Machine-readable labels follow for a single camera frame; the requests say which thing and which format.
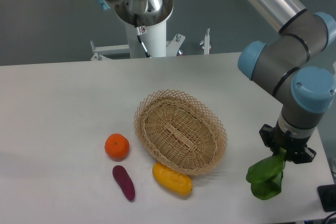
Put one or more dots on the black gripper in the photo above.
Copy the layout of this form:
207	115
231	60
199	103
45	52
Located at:
296	148

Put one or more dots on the woven wicker basket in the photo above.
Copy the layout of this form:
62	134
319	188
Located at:
180	132

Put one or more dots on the yellow mango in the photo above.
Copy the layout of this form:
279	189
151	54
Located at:
178	183

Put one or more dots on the purple sweet potato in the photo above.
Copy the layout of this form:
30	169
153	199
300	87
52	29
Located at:
124	181

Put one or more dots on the green bok choy vegetable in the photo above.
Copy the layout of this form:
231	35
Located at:
265	176

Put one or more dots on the orange tangerine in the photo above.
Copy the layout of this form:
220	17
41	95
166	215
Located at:
117	146

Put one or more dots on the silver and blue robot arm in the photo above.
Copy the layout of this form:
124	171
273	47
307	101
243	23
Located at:
280	69

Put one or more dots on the white metal base frame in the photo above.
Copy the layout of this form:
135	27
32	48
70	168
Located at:
173	48

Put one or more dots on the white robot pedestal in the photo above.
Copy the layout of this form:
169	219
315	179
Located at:
146	18

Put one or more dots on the black device at table edge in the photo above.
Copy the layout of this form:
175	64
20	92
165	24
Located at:
327	197

